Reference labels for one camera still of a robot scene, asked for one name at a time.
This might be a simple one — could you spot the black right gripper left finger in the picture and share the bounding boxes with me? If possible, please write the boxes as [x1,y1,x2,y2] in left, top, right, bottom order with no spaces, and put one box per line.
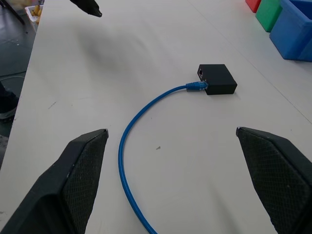
[0,128,109,234]

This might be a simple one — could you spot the blue Ethernet cable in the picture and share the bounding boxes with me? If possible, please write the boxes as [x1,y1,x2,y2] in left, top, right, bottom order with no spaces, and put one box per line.
[118,81,209,234]

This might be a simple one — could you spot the small black box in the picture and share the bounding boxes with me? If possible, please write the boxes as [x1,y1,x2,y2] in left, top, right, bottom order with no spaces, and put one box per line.
[197,64,238,96]

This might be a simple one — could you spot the blue plastic bin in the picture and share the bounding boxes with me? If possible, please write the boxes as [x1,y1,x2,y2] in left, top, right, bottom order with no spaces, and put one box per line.
[269,0,312,62]

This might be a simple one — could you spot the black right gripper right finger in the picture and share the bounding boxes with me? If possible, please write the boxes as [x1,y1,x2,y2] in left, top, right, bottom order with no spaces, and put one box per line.
[235,126,312,234]

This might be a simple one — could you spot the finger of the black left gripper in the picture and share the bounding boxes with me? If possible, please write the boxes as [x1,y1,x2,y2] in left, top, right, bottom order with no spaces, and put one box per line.
[69,0,103,18]

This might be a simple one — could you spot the dark shoe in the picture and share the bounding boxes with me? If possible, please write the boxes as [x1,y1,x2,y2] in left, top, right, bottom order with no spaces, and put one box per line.
[0,81,20,120]

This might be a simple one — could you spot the white tray with yellow items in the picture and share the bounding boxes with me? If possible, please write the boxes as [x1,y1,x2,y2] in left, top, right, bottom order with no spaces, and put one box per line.
[25,4,45,25]

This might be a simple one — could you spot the green plastic bin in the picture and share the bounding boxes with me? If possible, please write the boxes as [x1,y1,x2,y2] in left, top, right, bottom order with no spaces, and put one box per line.
[255,0,283,33]

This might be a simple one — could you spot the red plastic bin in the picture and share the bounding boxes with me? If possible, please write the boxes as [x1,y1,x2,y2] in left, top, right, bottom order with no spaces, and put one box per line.
[245,0,262,13]

